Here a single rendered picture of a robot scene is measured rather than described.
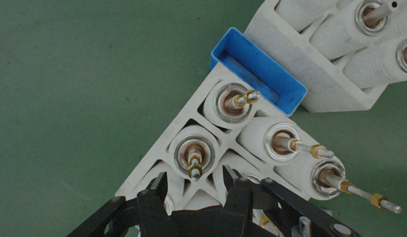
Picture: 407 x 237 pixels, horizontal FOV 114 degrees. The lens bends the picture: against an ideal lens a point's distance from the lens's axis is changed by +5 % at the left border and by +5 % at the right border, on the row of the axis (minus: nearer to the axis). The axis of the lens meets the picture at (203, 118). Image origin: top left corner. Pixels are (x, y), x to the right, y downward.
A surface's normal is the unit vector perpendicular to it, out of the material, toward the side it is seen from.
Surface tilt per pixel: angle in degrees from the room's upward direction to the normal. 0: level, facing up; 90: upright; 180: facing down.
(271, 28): 90
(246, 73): 0
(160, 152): 0
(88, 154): 0
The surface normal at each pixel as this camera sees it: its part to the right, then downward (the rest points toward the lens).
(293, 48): -0.62, 0.78
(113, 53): 0.08, 0.00
